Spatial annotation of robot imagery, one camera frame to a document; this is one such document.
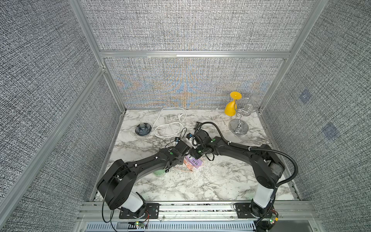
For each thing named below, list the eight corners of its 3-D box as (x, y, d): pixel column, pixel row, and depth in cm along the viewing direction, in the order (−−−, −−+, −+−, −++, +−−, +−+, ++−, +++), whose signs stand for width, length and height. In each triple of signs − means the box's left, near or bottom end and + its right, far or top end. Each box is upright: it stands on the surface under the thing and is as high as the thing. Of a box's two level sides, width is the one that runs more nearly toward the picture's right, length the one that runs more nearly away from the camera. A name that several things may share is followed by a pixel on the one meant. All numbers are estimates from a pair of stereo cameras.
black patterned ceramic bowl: (136, 136, 104) (134, 133, 101) (138, 126, 110) (137, 123, 106) (150, 136, 104) (148, 133, 101) (151, 126, 110) (150, 123, 106)
